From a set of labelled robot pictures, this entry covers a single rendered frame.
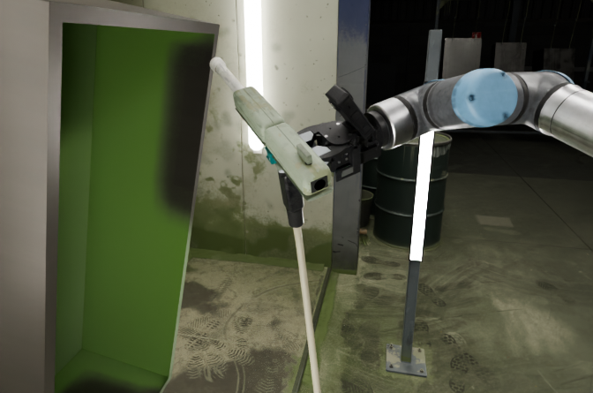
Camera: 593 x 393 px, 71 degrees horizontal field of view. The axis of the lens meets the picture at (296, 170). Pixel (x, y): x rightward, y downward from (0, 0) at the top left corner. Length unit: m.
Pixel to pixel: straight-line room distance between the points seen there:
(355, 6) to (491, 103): 2.03
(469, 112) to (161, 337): 1.25
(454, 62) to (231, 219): 5.31
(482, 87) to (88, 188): 1.16
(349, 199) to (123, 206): 1.78
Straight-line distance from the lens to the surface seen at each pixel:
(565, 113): 0.77
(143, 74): 1.27
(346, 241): 2.99
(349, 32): 2.68
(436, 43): 1.86
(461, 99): 0.71
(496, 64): 7.72
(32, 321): 0.85
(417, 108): 0.79
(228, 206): 3.10
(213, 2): 2.91
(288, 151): 0.63
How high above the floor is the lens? 1.58
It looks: 17 degrees down
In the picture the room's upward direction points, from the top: straight up
